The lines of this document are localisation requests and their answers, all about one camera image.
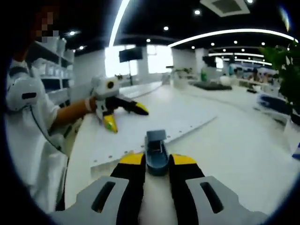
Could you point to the white and blue box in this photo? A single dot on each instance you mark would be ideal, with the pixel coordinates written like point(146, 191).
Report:
point(294, 140)

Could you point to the person's left hand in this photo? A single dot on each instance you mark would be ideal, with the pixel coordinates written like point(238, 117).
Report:
point(93, 105)

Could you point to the person's white shirt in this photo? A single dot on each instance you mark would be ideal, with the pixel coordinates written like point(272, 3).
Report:
point(28, 140)

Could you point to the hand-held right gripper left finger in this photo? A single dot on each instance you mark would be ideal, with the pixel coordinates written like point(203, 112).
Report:
point(84, 206)

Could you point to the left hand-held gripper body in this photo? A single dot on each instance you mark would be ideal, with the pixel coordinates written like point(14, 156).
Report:
point(103, 90)

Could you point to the black hanging screen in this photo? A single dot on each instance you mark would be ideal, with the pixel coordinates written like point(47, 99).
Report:
point(130, 54)

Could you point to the green potted plant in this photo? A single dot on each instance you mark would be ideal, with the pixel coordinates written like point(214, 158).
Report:
point(288, 77)

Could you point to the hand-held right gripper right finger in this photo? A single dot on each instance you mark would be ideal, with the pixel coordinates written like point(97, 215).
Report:
point(232, 208)

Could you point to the ceiling air vent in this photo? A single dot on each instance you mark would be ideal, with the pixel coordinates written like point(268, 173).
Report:
point(225, 7)

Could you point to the stack of blue-white documents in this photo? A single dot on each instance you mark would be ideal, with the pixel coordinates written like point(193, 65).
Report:
point(272, 106)

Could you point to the dark grey mat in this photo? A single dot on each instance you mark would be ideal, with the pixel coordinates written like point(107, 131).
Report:
point(212, 86)

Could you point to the white storage shelf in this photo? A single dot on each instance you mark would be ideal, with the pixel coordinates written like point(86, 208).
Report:
point(54, 70)

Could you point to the white paper sheet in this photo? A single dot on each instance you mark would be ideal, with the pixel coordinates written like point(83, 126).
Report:
point(152, 117)

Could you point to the green standing object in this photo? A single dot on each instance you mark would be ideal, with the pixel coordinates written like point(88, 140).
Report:
point(204, 75)

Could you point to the curved ceiling light strip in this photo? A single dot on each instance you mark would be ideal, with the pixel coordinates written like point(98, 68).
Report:
point(234, 30)
point(116, 23)

